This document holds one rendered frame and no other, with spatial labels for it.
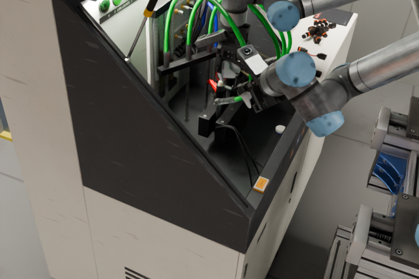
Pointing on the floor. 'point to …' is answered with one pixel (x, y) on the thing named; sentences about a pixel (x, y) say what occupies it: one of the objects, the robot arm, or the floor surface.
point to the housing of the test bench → (43, 119)
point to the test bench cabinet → (155, 245)
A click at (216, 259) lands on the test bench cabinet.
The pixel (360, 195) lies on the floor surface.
